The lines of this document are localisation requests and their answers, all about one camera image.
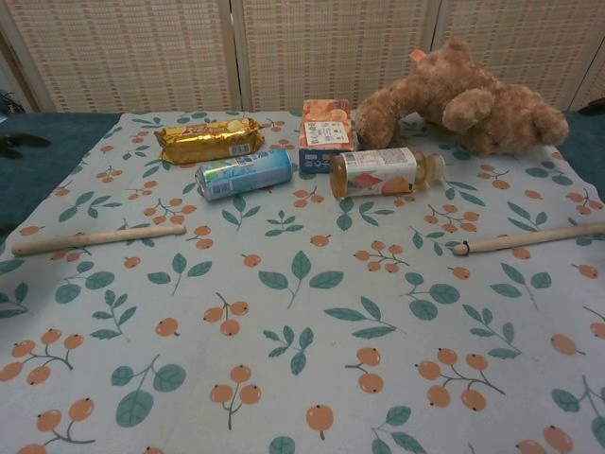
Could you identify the floral berry print tablecloth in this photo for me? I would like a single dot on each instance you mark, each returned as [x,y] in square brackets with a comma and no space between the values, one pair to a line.
[302,331]

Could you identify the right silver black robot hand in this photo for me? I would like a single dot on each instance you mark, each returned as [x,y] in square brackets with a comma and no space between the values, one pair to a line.
[594,109]

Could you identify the woven folding screen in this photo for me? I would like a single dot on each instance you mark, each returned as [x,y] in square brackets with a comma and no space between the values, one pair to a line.
[331,47]

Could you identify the gold biscuit packet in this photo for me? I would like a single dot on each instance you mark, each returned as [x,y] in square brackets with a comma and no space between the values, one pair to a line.
[208,142]

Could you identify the wooden stick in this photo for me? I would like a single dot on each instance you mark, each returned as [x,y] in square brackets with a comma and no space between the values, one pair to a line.
[94,239]
[529,239]

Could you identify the brown plush teddy bear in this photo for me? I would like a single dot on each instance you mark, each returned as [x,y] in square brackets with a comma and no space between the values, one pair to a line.
[496,113]

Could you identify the amber juice bottle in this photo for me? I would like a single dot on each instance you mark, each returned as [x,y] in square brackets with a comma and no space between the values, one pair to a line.
[378,172]

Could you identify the blue-green snack packet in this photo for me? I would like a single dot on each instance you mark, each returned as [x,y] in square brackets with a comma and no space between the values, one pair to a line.
[246,172]

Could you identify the orange snack box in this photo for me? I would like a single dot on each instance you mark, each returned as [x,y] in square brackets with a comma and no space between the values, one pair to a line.
[326,127]

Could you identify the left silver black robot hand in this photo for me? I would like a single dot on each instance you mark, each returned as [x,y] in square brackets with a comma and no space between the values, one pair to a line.
[23,142]

